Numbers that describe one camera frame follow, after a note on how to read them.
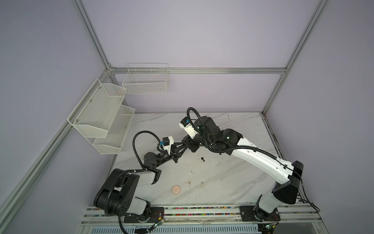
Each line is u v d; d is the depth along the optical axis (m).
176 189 0.80
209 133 0.51
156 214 0.73
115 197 0.44
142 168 0.63
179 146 0.74
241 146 0.47
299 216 0.74
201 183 0.84
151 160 0.63
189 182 0.84
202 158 0.95
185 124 0.58
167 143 0.65
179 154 0.72
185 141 0.66
